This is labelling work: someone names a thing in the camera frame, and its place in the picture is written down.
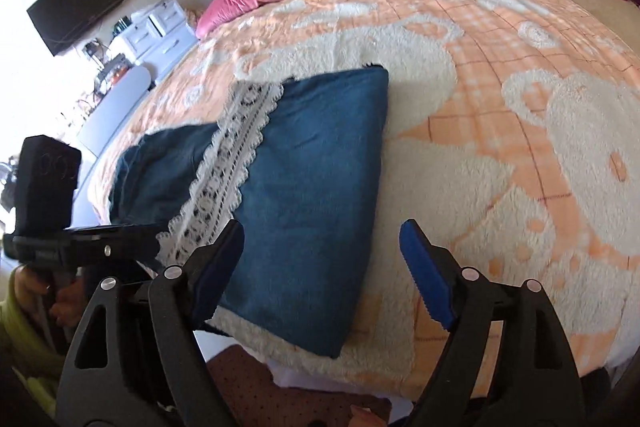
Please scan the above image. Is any black wall television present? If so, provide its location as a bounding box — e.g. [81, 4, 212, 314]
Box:
[26, 0, 132, 58]

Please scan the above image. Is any person's brown dotted clothing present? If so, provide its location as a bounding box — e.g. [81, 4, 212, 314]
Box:
[207, 344, 393, 427]

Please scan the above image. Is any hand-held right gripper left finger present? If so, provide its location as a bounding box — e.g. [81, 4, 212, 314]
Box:
[56, 219, 246, 427]

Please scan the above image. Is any blue denim pants lace trim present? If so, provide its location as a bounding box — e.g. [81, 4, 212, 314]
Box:
[107, 64, 391, 358]

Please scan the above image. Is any white rounded board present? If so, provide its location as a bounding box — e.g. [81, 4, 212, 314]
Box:
[77, 66, 152, 158]

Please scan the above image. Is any white drawer dresser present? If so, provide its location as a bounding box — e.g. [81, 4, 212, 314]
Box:
[107, 0, 198, 82]

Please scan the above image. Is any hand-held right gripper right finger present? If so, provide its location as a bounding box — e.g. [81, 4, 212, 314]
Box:
[399, 219, 587, 427]

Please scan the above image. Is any person's right hand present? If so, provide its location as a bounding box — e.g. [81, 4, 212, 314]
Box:
[347, 404, 391, 427]

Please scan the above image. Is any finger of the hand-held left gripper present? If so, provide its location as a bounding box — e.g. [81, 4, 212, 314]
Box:
[102, 222, 168, 281]

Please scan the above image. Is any orange white fleece blanket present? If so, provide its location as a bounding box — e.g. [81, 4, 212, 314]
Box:
[87, 0, 640, 400]

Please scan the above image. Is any beige bed sheet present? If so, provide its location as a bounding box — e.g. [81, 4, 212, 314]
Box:
[540, 0, 640, 72]

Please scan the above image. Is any person's left hand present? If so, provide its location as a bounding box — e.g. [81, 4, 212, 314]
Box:
[14, 267, 90, 333]

